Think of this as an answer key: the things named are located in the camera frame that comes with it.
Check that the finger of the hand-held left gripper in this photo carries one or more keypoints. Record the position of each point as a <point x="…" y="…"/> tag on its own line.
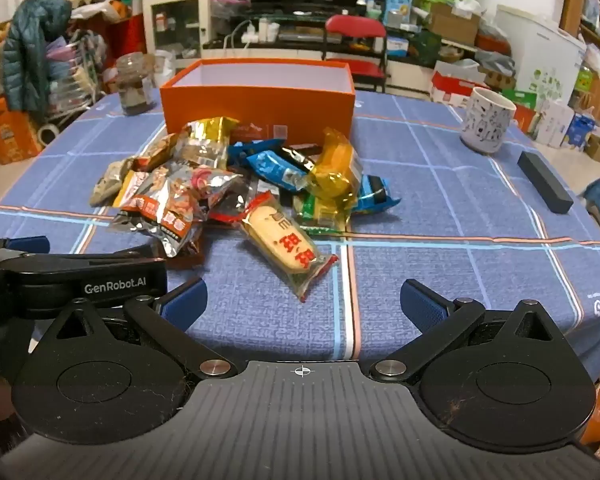
<point x="27" y="244"/>

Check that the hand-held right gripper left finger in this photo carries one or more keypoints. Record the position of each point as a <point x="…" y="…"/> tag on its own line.
<point x="185" y="304"/>

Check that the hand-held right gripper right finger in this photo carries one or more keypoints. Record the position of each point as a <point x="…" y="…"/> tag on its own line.
<point x="422" y="306"/>

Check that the orange printed foil packet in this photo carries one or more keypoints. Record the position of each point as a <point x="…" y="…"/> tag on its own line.
<point x="155" y="215"/>
<point x="210" y="182"/>

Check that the grey snack packet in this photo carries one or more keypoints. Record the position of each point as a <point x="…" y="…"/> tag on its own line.
<point x="105" y="185"/>

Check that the clear rice cracker packet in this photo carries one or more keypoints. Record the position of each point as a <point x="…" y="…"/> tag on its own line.
<point x="280" y="245"/>

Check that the green snack packet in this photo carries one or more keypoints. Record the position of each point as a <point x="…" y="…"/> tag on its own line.
<point x="320" y="214"/>

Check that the brown red snack packet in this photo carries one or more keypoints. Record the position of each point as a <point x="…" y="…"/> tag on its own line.
<point x="162" y="152"/>

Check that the blue snack packet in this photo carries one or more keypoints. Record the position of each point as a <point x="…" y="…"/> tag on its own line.
<point x="275" y="170"/>

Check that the yellow clear snack packet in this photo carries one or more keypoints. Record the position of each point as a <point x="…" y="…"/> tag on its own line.
<point x="332" y="170"/>

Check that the yellow gold snack packet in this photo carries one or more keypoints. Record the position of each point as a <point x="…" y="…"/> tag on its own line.
<point x="212" y="132"/>

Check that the orange cardboard box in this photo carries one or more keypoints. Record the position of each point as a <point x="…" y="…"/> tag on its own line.
<point x="260" y="105"/>

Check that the blue plaid tablecloth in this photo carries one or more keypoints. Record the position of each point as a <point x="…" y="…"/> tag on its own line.
<point x="455" y="240"/>

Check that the orange printed bag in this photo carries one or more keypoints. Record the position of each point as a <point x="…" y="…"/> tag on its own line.
<point x="7" y="130"/>

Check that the metal laundry cart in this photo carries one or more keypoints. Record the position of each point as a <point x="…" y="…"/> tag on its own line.
<point x="77" y="80"/>

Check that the black rectangular box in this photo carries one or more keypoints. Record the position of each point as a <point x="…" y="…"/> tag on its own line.
<point x="545" y="182"/>

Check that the glass jar with brown contents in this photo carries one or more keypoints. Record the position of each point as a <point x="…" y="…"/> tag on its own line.
<point x="135" y="85"/>

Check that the teal puffer jacket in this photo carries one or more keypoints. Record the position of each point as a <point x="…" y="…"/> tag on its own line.
<point x="30" y="50"/>

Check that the white mug with black print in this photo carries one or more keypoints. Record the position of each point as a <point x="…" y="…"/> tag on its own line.
<point x="487" y="120"/>

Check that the red white carton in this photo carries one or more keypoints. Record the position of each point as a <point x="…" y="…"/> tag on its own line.
<point x="455" y="82"/>

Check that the orange green carton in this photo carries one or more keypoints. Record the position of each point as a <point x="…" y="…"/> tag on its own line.
<point x="520" y="99"/>

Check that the white blue carton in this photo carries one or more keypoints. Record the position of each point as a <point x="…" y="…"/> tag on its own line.
<point x="562" y="122"/>

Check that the dark green bag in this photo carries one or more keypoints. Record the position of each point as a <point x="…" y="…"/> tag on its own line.
<point x="425" y="50"/>

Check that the white glass door cabinet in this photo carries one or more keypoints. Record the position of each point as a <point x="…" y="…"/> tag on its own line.
<point x="177" y="20"/>

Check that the white chest freezer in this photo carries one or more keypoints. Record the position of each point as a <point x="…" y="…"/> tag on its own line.
<point x="540" y="55"/>

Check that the white power strip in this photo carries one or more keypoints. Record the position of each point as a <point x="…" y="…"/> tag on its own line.
<point x="250" y="34"/>

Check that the white television stand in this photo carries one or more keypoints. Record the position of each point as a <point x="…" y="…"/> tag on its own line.
<point x="300" y="47"/>

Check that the open cardboard box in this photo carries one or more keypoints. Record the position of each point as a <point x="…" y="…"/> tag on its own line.
<point x="452" y="25"/>

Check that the red folding chair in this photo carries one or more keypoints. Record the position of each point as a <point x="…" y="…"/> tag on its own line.
<point x="355" y="27"/>

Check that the blue white box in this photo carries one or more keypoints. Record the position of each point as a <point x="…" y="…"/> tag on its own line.
<point x="399" y="7"/>

